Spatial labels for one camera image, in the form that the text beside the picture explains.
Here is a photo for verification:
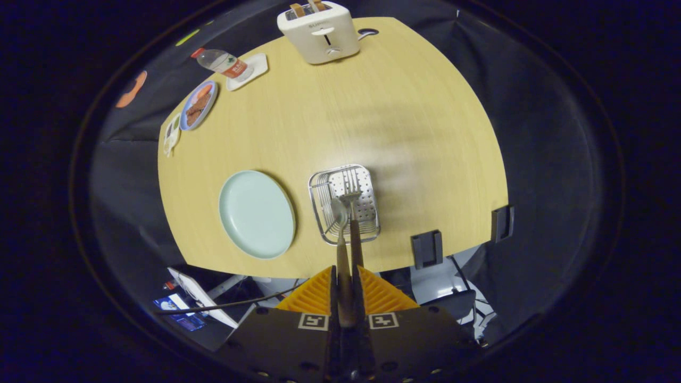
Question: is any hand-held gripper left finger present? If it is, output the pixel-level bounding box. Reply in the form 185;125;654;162
223;265;341;383

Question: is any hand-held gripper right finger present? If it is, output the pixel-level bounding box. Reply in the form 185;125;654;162
352;265;482;383

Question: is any wooden handled metal spoon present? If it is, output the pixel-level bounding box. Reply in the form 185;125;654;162
330;197;358;328

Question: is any wooden handled metal fork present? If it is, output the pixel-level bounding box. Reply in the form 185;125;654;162
340;169;366;271

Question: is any black table edge clamp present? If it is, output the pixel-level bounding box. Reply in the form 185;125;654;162
491;205;515;244
410;230;444;270

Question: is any white flat board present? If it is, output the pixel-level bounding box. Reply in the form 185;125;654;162
168;267;239;329

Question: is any lit tablet screen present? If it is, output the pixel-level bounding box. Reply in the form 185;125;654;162
154;294;208;331

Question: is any pale green plate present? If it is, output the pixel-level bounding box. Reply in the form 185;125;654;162
218;170;296;260

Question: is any blue rimmed plate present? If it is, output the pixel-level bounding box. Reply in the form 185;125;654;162
179;80;218;131

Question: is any orange and brown food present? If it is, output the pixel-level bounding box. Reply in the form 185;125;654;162
185;85;213;126

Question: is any white square coaster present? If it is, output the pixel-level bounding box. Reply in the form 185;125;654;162
226;53;269;91

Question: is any clear plastic water bottle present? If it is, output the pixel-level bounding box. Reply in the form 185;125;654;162
191;48;249;79

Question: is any white toaster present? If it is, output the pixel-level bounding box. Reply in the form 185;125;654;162
277;1;361;65

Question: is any metal wire basket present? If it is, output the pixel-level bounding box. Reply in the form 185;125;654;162
308;164;381;246

